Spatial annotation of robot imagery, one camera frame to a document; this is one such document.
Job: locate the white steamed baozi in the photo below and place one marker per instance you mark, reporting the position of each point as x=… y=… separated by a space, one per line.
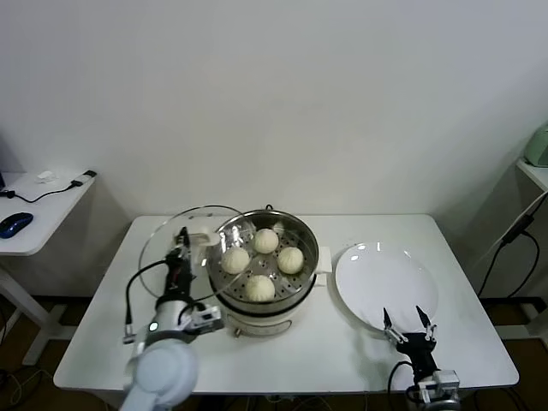
x=235 y=261
x=290 y=260
x=266 y=241
x=260 y=288

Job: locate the steel steamer pot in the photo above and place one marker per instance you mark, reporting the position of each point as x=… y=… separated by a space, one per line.
x=257 y=321

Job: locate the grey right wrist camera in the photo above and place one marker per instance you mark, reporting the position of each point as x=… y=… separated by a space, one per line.
x=441 y=383

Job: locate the blue computer mouse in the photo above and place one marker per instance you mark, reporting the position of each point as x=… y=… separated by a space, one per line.
x=15 y=224

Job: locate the mint green appliance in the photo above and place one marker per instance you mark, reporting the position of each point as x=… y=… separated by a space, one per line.
x=538 y=147

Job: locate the stainless steel steamer basket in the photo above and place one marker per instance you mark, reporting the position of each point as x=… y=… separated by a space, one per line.
x=295 y=284

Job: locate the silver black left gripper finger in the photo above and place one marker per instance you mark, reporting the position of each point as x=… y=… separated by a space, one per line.
x=183 y=246

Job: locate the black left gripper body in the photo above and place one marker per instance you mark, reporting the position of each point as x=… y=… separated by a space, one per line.
x=180 y=276

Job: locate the white side desk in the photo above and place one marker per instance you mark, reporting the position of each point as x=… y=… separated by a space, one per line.
x=43 y=222

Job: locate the small black grey adapter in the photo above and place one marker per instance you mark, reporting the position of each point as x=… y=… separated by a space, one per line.
x=88 y=174

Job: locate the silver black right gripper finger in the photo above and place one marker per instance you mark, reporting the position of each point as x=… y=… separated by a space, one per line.
x=390 y=329
x=430 y=331

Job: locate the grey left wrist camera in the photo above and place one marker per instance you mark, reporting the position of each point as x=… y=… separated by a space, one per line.
x=205 y=319

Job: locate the white round plate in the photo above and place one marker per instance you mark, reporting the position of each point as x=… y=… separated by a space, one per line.
x=377 y=282

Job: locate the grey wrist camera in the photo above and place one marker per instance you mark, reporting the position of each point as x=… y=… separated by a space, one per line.
x=205 y=319
x=441 y=383

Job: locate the small white desk object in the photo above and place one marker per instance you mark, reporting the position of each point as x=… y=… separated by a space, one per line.
x=43 y=176

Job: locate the white side table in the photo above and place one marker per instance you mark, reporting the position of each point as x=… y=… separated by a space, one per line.
x=535 y=171

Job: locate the dark monitor edge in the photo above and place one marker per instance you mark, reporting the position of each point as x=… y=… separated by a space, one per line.
x=1 y=180

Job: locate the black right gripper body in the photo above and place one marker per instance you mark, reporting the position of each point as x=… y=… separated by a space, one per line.
x=417 y=349

